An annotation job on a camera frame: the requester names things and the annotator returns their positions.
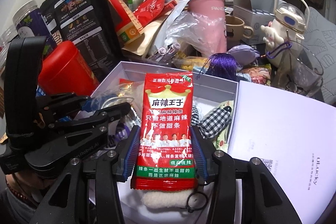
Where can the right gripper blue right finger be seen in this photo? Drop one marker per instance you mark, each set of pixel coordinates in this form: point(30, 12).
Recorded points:
point(203, 150)

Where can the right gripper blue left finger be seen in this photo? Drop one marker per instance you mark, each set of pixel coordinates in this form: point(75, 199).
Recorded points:
point(127, 150)

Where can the black white gingham plush toy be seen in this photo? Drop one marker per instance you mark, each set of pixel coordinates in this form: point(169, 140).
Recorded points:
point(209, 127)

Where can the red spicy snack packet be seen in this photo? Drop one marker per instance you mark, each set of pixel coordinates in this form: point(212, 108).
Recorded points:
point(165, 159)

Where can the small green snack packet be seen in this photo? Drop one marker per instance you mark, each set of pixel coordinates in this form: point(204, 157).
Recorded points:
point(221, 140)

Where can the red cylindrical canister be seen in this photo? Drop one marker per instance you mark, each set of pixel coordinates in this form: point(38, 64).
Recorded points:
point(66, 71)

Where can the small orange red snack packet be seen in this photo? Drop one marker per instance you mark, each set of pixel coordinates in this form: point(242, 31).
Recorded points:
point(130, 87)

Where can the lavender gift box lid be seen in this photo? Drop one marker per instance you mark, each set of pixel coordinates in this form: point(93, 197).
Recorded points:
point(295, 137)

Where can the purple tassel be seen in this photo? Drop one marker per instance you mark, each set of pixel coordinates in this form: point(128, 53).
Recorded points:
point(221, 65)

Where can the purple label plastic bottle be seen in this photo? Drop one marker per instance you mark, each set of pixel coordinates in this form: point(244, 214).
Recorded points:
point(29, 22)

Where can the black standing food pouch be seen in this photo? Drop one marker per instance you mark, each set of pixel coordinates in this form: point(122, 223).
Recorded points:
point(89, 25)

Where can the clear glass mug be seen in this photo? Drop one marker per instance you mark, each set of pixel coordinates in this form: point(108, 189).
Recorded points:
point(299, 71)

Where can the beige ceramic mug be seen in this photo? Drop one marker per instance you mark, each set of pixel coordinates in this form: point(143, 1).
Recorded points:
point(236, 29)

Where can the pink paper cup stack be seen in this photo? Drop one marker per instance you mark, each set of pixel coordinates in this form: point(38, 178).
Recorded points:
point(213, 20)

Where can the red orange snack bag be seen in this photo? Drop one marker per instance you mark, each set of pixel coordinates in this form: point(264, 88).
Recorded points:
point(148, 10)

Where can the grey quilted sofa cushion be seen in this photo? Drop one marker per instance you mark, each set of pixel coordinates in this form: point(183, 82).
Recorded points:
point(320, 39)

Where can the white robot shaped kettle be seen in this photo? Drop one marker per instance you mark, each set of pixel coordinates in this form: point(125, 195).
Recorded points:
point(289, 23)

